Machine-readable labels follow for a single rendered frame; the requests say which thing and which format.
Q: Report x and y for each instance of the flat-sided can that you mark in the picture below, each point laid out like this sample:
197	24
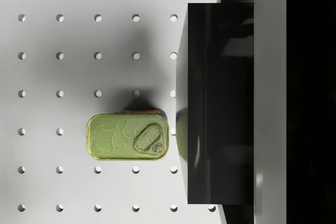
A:
118	140

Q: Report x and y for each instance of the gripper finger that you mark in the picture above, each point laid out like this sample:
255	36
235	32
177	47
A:
220	155
220	51

